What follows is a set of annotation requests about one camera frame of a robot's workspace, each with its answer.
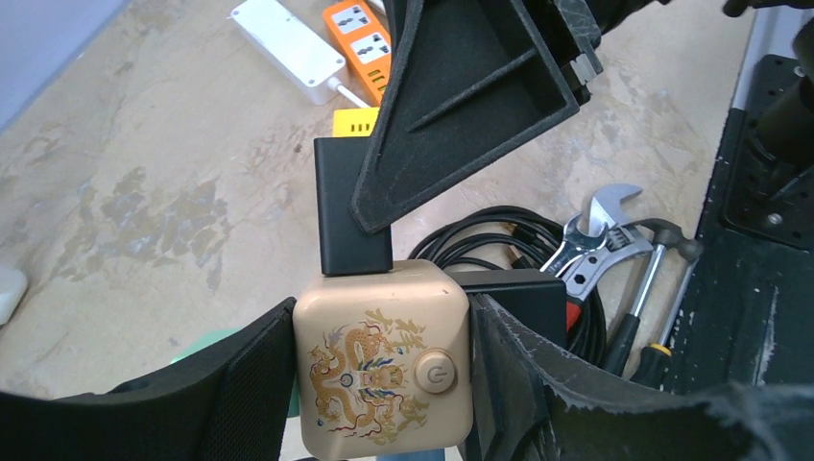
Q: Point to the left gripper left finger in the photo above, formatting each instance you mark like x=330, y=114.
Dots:
x=228, y=401

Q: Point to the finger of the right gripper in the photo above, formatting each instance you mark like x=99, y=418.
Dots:
x=471, y=81

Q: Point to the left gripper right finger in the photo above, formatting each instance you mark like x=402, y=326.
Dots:
x=534, y=400

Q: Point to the yellow cube socket adapter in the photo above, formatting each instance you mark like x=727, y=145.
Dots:
x=356, y=122

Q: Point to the orange power strip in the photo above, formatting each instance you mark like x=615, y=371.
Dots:
x=357, y=32

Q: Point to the wooden cube adapter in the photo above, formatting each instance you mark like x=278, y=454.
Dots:
x=383, y=362

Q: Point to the white power strip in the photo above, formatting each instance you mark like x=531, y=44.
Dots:
x=306, y=59

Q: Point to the black power adapter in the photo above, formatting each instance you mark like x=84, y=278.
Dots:
x=536, y=299
x=345, y=249

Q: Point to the green cube adapter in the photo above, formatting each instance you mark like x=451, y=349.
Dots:
x=215, y=336

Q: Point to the yellow black screwdriver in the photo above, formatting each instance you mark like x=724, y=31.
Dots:
x=655, y=358

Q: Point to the red adjustable wrench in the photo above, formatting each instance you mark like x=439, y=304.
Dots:
x=583, y=258

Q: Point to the small claw hammer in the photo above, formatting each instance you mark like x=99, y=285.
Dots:
x=667, y=235

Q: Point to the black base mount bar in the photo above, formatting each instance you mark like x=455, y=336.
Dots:
x=747, y=313

